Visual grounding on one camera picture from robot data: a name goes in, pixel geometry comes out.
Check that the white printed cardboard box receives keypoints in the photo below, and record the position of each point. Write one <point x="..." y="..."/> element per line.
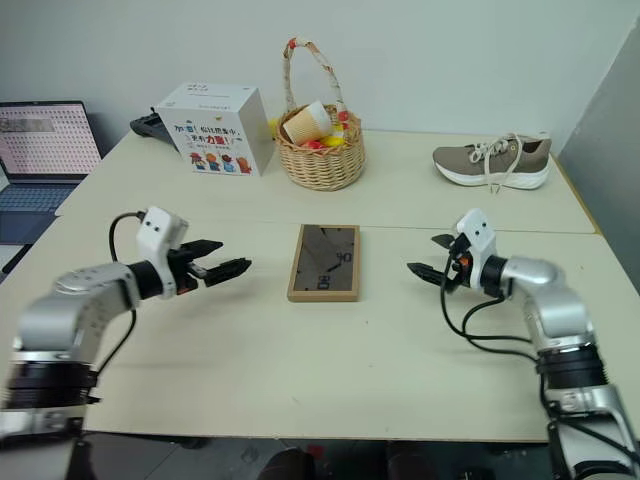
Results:
<point x="220" y="135"/>

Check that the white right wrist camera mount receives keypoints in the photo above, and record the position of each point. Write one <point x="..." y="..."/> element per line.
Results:
<point x="479" y="240"/>

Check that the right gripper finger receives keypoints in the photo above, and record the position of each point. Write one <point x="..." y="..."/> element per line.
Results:
<point x="443" y="240"/>
<point x="426" y="273"/>

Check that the grey partition panel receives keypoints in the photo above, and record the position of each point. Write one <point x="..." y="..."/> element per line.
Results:
<point x="607" y="150"/>

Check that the corrugated paper cup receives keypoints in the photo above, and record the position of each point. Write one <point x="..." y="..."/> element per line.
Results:
<point x="306" y="125"/>

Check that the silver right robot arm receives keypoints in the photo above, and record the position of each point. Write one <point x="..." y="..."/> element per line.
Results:
<point x="555" y="310"/>

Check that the taupe sneaker with white sole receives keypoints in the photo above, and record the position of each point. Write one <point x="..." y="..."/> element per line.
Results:
<point x="492" y="160"/>

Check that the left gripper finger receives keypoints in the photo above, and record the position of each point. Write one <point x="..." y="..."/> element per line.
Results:
<point x="227" y="270"/>
<point x="205" y="247"/>

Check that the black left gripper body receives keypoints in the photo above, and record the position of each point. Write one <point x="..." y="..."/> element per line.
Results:
<point x="186" y="270"/>

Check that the black handheld controller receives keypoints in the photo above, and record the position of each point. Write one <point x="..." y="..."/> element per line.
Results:
<point x="147" y="125"/>

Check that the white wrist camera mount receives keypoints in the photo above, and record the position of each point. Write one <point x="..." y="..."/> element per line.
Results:
<point x="157" y="232"/>
<point x="479" y="240"/>

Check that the wooden framed square clock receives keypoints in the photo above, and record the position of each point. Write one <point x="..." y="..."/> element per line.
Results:
<point x="325" y="265"/>

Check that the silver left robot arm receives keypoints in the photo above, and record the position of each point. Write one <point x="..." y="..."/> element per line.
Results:
<point x="75" y="310"/>

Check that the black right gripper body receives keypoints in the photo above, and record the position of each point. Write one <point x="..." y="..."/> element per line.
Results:
<point x="457" y="267"/>

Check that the open laptop computer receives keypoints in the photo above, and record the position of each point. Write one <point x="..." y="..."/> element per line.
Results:
<point x="40" y="145"/>

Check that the dark rounded shape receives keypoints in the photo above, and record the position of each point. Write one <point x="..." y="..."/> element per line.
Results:
<point x="292" y="465"/>

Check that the red and yellow toy pieces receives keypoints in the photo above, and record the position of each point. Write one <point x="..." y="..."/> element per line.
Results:
<point x="325" y="142"/>

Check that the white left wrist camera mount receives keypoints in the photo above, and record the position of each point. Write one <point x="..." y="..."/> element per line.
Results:
<point x="157" y="232"/>

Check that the yellow plastic toy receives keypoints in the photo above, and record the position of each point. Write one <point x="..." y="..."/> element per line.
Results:
<point x="274" y="129"/>

